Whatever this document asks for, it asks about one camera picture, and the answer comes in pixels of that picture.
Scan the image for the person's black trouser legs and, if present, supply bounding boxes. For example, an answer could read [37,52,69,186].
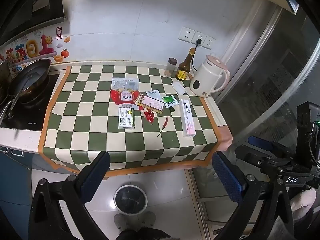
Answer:
[116,227,171,240]

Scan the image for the white pink electric kettle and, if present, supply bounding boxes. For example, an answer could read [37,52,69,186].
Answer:
[190,55,230,98]

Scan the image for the clear plastic food bag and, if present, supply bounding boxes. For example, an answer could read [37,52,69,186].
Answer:
[111,77,139,90]

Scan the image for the black induction cooktop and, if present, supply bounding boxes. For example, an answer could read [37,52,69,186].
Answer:
[1,74,60,131]

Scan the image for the red chili pepper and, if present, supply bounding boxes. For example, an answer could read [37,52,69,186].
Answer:
[157,116,168,137]

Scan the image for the white wall socket strip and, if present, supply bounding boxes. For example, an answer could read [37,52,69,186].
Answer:
[178,27,215,49]

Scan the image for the small red wrapper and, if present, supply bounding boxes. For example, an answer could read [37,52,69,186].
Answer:
[139,106,155,124]

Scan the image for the white medicine granule sachet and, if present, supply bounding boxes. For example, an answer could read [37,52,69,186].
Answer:
[146,89,163,102]

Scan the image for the green white medicine box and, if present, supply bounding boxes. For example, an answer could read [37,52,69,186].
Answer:
[118,104,135,129]

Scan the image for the long pink white box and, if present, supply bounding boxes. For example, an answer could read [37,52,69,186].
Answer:
[180,99,196,138]

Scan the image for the colorful wall stickers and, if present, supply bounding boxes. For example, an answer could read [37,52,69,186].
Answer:
[1,25,71,75]

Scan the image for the green white checkered mat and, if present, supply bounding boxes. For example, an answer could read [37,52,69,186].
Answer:
[38,65,232,176]

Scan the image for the green white sachet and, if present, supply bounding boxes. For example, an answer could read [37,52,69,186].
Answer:
[162,95,179,108]

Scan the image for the red snack package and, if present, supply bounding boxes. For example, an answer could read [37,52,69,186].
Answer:
[110,89,140,105]

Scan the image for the white folded tissue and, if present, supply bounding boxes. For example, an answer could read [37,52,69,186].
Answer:
[171,82,187,95]

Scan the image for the pink white flat box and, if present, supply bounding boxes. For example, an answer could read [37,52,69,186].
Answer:
[135,94,164,114]

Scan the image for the right grey shoe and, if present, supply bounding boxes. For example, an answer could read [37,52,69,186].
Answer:
[142,211,156,228]

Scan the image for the clear spice jar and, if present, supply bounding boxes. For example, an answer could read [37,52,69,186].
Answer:
[164,57,177,77]

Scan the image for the left grey shoe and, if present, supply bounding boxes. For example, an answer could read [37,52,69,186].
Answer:
[113,213,131,232]

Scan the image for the brown sauce bottle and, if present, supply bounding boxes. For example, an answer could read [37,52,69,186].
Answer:
[176,48,196,81]

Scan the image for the grey shoe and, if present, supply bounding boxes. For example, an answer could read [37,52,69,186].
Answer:
[113,213,131,232]
[142,211,156,228]

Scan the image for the black range hood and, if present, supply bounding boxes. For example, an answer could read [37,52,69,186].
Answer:
[1,0,65,45]

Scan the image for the black frying pan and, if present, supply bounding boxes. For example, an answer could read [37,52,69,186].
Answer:
[1,59,51,123]

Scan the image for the white round trash bin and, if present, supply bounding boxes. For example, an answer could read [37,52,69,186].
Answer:
[113,184,148,216]

